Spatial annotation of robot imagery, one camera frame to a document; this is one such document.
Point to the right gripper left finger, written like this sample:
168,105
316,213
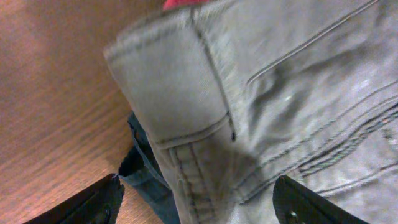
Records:
97,204

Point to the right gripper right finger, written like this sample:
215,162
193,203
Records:
295,204

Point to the dark navy garment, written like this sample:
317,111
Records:
141,171

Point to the grey shorts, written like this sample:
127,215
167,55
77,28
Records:
234,94

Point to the red garment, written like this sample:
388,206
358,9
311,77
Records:
173,4

